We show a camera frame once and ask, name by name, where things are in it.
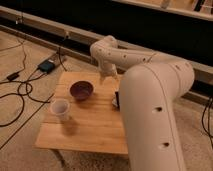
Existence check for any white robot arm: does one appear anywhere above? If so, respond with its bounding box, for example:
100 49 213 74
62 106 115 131
90 36 195 171

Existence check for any dark purple bowl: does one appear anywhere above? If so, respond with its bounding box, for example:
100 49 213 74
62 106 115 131
70 81 94 101

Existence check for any wooden table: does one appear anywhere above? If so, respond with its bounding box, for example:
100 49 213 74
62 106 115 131
35 72 128 155

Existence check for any blue power adapter box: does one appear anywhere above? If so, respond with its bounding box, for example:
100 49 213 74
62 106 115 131
38 60 55 74

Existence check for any translucent plastic cup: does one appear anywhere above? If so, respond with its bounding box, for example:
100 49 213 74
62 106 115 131
49 98 70 122

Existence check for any small black plug adapter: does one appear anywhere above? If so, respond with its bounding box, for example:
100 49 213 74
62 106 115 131
6 72 19 81

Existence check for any black floor cable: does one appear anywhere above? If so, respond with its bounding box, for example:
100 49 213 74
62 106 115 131
0 36 68 128

